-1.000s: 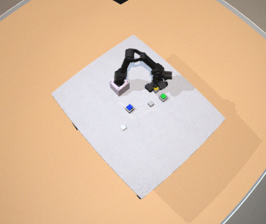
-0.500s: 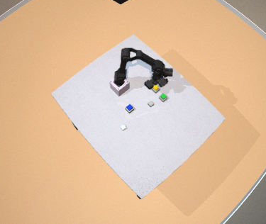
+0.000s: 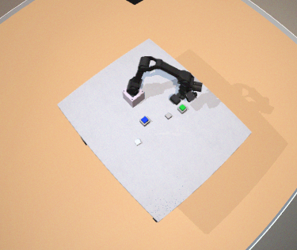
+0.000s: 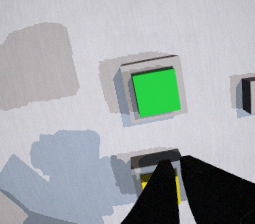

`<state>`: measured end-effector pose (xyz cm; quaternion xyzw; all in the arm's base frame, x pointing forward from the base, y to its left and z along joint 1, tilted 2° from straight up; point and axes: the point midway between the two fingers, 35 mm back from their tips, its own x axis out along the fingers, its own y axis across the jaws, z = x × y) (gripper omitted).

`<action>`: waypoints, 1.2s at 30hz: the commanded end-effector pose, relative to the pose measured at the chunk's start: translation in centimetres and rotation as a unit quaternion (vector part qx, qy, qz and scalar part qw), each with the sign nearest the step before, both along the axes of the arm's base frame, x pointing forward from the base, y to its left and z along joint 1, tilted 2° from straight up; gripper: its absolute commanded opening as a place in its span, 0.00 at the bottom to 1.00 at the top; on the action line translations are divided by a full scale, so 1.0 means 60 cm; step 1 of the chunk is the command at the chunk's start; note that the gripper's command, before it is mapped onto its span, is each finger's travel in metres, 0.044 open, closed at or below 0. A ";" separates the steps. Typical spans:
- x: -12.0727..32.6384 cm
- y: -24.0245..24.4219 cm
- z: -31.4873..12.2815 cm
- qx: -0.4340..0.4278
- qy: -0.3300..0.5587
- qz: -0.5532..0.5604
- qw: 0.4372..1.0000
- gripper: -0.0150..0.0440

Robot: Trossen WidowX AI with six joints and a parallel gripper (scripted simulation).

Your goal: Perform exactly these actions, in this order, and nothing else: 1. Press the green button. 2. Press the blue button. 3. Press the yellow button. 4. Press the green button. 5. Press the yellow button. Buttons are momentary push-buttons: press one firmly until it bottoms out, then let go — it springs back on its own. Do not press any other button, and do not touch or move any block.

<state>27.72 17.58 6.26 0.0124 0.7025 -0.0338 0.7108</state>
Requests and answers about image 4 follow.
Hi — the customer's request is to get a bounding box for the yellow button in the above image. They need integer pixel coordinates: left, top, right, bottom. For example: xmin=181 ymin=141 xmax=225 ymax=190
xmin=131 ymin=148 xmax=187 ymax=203

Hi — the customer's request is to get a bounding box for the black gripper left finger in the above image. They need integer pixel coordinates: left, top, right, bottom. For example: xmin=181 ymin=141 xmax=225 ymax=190
xmin=119 ymin=159 xmax=181 ymax=224

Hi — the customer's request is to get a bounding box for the green button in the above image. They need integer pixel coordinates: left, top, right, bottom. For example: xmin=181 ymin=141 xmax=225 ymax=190
xmin=121 ymin=54 xmax=188 ymax=123

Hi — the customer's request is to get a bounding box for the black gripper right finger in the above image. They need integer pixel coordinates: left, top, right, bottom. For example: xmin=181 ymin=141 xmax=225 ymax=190
xmin=179 ymin=154 xmax=255 ymax=224

